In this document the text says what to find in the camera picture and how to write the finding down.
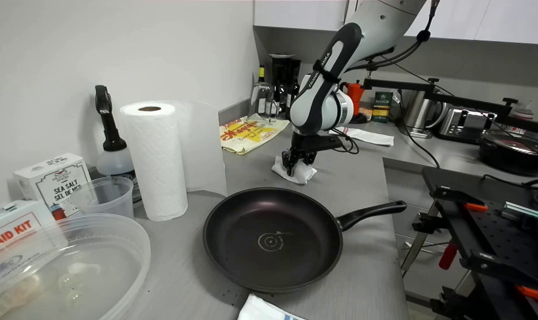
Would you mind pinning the white salt box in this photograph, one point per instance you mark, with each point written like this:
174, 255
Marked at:
51, 178

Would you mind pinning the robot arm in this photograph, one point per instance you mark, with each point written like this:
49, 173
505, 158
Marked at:
367, 26

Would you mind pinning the large clear plastic container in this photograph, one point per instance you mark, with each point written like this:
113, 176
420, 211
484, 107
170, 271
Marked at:
73, 275

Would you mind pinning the clear glass jug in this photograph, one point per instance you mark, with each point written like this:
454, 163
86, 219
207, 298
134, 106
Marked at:
262, 100

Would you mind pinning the black slow cooker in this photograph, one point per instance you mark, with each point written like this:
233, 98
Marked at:
515, 153

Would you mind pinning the white cloth blue stripes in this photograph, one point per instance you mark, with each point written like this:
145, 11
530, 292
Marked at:
262, 310

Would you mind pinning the white first aid kit box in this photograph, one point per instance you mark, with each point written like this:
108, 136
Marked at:
11, 231

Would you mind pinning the green box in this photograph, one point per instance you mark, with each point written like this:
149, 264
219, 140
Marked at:
382, 106

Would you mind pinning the small clear plastic container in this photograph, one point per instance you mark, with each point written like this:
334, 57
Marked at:
109, 198

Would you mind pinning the white striped cloth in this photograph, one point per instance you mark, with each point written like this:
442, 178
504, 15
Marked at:
371, 137

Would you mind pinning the white dish cloth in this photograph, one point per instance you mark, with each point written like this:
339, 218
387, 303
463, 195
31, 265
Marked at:
302, 174

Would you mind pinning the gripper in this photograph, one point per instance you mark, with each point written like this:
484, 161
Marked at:
303, 142

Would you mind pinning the paper towel roll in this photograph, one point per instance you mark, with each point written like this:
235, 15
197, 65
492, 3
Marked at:
155, 160

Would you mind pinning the black frying pan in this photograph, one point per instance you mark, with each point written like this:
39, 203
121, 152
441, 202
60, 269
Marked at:
273, 240

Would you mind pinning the dark wine bottle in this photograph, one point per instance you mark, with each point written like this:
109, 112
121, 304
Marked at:
261, 75

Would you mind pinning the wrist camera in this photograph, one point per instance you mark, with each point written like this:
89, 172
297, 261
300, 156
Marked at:
329, 142

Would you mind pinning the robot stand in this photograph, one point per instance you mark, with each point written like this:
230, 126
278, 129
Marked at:
495, 240

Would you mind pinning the aluminium rail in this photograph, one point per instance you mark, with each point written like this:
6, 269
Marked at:
529, 212

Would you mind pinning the steel electric kettle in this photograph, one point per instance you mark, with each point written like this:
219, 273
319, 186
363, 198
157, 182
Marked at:
418, 113

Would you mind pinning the clear spray bottle black head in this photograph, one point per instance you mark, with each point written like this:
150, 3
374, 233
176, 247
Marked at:
114, 155

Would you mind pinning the steel toaster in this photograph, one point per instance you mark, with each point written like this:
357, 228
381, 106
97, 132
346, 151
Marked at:
467, 124

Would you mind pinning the black coffee maker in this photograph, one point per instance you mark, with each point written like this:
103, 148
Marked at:
283, 80

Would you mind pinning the yellow printed tea towel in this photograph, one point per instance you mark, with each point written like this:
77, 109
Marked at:
251, 133

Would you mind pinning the white plastic cup red band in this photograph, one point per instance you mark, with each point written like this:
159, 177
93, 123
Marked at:
521, 116

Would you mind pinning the white wall cabinet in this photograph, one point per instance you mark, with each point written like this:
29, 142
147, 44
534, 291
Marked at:
473, 18

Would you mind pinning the red moka pot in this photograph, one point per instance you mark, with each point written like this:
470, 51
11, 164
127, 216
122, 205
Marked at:
354, 95

